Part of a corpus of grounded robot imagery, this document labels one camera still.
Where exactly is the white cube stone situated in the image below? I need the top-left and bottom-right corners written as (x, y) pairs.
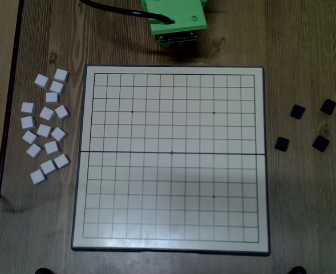
top-left (21, 115), bottom-right (37, 130)
top-left (54, 104), bottom-right (71, 120)
top-left (45, 91), bottom-right (60, 104)
top-left (49, 80), bottom-right (66, 95)
top-left (36, 123), bottom-right (53, 138)
top-left (40, 159), bottom-right (57, 176)
top-left (53, 154), bottom-right (71, 170)
top-left (39, 106), bottom-right (56, 122)
top-left (53, 68), bottom-right (70, 84)
top-left (30, 169), bottom-right (47, 185)
top-left (33, 74), bottom-right (50, 90)
top-left (50, 127), bottom-right (68, 143)
top-left (20, 102), bottom-right (37, 115)
top-left (21, 130), bottom-right (39, 146)
top-left (44, 140), bottom-right (61, 155)
top-left (26, 143), bottom-right (44, 159)

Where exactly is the camera circuit board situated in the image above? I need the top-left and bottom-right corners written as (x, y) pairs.
top-left (155, 31), bottom-right (199, 46)

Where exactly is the thick black camera cable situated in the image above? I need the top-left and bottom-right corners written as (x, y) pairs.
top-left (80, 0), bottom-right (176, 25)

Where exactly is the green camera mount plate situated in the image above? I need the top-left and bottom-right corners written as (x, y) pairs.
top-left (140, 0), bottom-right (208, 37)

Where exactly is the dark table edge trim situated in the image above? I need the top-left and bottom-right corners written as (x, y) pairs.
top-left (0, 0), bottom-right (25, 274)

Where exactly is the white folding go board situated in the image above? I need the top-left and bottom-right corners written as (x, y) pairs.
top-left (70, 65), bottom-right (271, 256)

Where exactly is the black cube stone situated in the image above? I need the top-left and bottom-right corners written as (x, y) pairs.
top-left (311, 135), bottom-right (330, 152)
top-left (274, 136), bottom-right (290, 151)
top-left (320, 99), bottom-right (336, 115)
top-left (290, 104), bottom-right (306, 119)

